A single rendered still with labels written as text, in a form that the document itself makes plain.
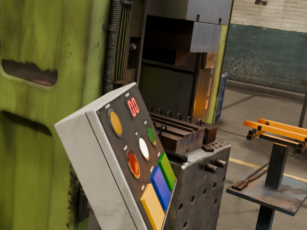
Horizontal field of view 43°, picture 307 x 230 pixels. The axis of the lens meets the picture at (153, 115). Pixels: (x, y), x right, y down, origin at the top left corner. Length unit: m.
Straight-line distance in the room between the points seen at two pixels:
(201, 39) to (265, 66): 7.86
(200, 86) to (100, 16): 0.70
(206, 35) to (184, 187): 0.51
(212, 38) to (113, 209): 0.81
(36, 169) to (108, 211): 0.70
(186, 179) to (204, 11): 0.54
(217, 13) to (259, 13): 7.83
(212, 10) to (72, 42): 0.49
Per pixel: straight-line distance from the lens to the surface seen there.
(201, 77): 1.66
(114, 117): 0.73
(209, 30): 1.34
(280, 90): 9.09
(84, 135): 0.68
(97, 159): 0.68
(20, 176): 1.46
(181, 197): 1.31
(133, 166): 0.73
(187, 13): 1.20
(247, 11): 9.27
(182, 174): 1.27
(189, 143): 1.38
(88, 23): 1.08
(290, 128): 1.95
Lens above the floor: 1.36
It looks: 14 degrees down
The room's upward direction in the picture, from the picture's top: 7 degrees clockwise
